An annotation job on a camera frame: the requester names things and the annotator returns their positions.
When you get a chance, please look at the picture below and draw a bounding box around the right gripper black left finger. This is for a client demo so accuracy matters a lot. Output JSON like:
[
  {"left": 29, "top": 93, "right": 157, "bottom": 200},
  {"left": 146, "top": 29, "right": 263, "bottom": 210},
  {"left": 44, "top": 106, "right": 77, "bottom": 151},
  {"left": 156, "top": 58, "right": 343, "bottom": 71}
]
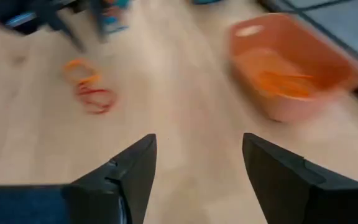
[{"left": 0, "top": 133, "right": 158, "bottom": 224}]

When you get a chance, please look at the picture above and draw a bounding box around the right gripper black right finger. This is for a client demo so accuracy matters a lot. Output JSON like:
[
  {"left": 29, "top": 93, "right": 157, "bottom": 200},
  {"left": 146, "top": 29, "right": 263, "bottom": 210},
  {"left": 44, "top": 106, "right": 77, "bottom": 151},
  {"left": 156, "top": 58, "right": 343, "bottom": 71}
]
[{"left": 242, "top": 133, "right": 358, "bottom": 224}]

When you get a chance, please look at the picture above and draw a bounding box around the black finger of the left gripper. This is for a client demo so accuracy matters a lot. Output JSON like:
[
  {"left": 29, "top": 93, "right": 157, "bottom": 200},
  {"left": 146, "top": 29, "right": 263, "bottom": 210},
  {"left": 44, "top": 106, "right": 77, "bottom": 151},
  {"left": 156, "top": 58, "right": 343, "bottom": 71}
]
[
  {"left": 89, "top": 0, "right": 109, "bottom": 44},
  {"left": 46, "top": 13, "right": 85, "bottom": 52}
]

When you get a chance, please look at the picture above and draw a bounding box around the mixed colour rubber band pile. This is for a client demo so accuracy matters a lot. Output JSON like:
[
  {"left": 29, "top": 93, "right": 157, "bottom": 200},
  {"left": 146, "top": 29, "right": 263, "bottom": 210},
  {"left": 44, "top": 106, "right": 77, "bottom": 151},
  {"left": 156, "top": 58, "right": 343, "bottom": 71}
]
[{"left": 62, "top": 58, "right": 118, "bottom": 115}]

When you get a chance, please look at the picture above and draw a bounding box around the orange rubber band heap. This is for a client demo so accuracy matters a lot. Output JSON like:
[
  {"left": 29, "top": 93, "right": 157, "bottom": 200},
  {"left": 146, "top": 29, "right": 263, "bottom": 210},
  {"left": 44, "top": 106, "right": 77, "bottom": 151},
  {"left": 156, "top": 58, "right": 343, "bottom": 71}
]
[{"left": 255, "top": 68, "right": 316, "bottom": 100}]

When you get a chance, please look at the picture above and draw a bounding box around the orange plastic basket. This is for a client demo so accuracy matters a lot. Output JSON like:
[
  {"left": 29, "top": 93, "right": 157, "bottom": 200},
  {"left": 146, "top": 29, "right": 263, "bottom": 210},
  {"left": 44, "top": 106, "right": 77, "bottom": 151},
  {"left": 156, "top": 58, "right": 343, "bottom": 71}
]
[{"left": 226, "top": 12, "right": 358, "bottom": 123}]

